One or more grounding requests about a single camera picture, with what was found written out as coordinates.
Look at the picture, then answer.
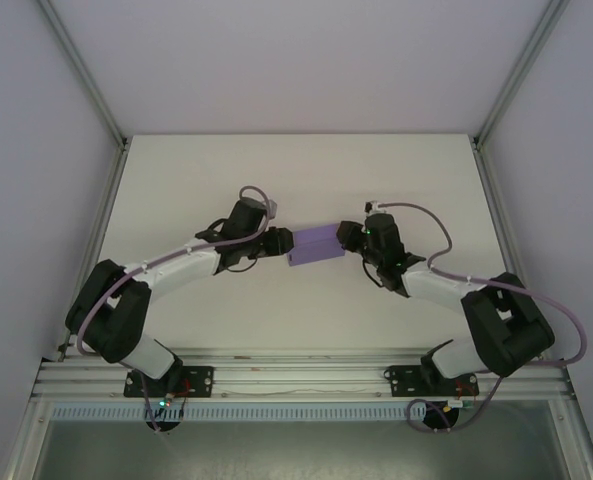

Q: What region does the purple paper box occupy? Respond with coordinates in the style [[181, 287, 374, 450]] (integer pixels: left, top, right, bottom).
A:
[[285, 223, 348, 270]]

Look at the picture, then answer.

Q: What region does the aluminium base beam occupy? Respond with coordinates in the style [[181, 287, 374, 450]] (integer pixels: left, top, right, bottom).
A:
[[29, 347, 576, 402]]

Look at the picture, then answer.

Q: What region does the grey metal sheet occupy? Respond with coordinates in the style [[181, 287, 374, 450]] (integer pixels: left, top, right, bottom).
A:
[[28, 418, 570, 480]]

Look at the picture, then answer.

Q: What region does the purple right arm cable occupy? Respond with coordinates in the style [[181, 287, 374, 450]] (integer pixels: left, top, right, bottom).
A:
[[378, 201, 591, 434]]

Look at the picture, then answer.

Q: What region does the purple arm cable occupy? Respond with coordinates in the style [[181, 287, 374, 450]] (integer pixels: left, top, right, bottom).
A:
[[378, 201, 591, 434], [75, 184, 277, 434]]

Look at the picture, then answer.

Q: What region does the aluminium table side rail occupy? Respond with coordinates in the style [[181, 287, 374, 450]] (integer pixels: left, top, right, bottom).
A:
[[472, 139, 551, 362], [55, 139, 130, 362]]

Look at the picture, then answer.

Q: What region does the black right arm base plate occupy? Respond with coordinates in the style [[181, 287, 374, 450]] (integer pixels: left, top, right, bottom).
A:
[[383, 363, 478, 400]]

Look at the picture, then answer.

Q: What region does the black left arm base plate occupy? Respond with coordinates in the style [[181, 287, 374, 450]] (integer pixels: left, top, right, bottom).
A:
[[123, 364, 215, 400]]

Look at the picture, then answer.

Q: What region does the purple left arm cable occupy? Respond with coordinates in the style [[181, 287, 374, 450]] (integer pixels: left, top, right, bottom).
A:
[[75, 184, 277, 434]]

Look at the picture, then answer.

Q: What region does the slotted grey cable duct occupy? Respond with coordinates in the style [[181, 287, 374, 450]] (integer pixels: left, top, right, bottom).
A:
[[48, 402, 560, 422]]

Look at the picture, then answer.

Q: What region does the aluminium frame post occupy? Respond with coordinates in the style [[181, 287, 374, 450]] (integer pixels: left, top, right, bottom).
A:
[[36, 0, 130, 149], [472, 0, 573, 146]]

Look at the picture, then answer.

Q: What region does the aluminium frame leg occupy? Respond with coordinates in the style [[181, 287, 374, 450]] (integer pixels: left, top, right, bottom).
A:
[[549, 397, 593, 480], [0, 397, 55, 480]]

